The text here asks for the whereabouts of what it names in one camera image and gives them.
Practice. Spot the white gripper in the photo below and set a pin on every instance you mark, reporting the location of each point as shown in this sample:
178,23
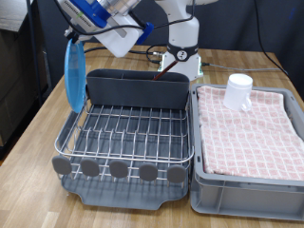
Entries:
122,39

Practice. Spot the blue plastic plate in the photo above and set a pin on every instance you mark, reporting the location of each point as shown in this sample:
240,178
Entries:
75,79

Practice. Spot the reddish brown wooden spoon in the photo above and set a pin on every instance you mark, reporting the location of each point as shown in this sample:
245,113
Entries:
164,70

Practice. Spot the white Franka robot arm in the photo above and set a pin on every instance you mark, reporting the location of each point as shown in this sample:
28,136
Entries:
183,31

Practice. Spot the grey dish drying rack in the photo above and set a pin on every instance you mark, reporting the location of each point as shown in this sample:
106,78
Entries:
117,194

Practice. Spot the black metal pole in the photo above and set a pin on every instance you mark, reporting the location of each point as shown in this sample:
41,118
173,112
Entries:
33,47

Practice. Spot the dark wooden cabinet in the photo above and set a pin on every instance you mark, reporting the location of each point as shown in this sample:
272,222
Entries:
15,79

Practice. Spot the dark grey utensil holder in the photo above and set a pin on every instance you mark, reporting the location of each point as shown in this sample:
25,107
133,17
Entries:
136,90

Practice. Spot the white plastic mug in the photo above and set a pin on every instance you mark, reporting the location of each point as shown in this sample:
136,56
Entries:
237,91

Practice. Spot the pink checked towel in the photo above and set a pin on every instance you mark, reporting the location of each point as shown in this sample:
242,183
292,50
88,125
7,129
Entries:
247,136

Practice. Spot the grey plastic crate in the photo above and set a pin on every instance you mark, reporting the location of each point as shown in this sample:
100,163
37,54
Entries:
247,198

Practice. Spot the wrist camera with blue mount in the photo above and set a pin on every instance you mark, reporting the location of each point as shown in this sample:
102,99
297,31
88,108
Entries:
88,12

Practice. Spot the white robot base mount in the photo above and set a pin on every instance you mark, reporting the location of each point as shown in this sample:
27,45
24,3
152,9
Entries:
194,70

